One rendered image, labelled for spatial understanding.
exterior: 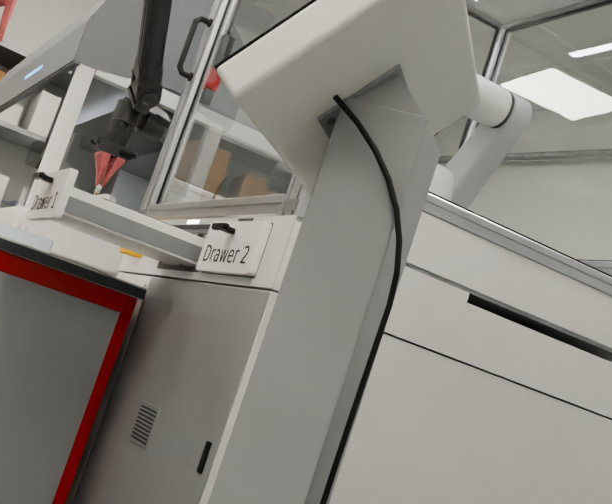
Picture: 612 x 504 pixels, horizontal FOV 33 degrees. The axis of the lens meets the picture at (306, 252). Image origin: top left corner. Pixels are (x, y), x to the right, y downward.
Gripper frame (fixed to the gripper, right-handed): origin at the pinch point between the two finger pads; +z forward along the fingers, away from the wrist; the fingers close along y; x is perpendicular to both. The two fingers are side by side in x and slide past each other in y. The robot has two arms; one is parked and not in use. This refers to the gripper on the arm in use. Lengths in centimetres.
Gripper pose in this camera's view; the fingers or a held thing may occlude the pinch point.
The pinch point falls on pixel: (100, 183)
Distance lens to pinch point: 239.3
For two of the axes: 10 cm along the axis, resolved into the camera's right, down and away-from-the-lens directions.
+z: -3.2, 9.4, -1.3
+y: 8.3, 3.5, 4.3
